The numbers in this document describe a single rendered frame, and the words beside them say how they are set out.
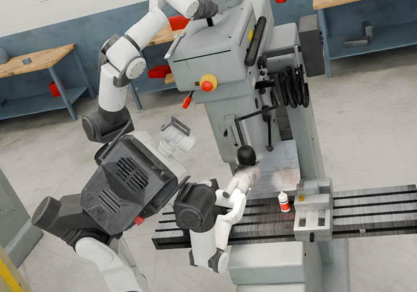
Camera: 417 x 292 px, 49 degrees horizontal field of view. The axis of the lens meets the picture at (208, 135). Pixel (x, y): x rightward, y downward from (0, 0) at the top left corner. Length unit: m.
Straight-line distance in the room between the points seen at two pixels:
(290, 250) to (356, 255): 1.20
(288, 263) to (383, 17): 4.54
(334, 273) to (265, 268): 0.88
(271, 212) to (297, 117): 0.49
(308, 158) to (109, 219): 1.23
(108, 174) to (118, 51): 0.39
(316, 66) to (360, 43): 3.65
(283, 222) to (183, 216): 0.72
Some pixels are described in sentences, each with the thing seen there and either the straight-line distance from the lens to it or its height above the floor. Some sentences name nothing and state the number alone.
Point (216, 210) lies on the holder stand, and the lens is 2.17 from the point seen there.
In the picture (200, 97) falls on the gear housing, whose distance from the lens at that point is 1.75.
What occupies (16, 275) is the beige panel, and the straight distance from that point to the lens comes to 3.30.
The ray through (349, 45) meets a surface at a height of 0.25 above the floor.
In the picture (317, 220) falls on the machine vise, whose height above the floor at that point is 1.02.
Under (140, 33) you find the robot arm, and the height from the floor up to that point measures 2.02.
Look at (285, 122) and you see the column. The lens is 2.33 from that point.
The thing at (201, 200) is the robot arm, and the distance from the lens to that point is 1.56.
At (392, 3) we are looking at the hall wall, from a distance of 6.15.
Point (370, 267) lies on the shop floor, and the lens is 3.18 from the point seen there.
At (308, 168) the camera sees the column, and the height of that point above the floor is 0.92.
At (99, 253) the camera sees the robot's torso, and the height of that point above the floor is 1.33.
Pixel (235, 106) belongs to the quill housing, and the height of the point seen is 1.58.
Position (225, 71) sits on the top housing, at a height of 1.79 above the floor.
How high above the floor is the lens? 2.36
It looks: 28 degrees down
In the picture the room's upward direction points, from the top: 18 degrees counter-clockwise
